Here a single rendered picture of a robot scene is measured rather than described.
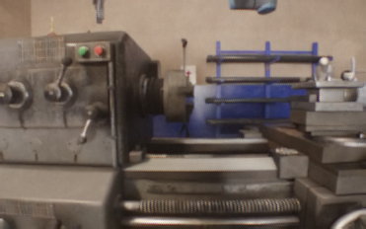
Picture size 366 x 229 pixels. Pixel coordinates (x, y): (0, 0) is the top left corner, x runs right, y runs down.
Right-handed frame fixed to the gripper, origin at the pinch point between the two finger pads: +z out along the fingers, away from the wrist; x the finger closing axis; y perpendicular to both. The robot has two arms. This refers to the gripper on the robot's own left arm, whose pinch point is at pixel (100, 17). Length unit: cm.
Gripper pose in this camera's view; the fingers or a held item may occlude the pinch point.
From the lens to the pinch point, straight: 101.7
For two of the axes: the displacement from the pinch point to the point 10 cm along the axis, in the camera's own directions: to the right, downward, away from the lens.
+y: 8.4, -0.6, 5.3
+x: -5.4, -0.7, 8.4
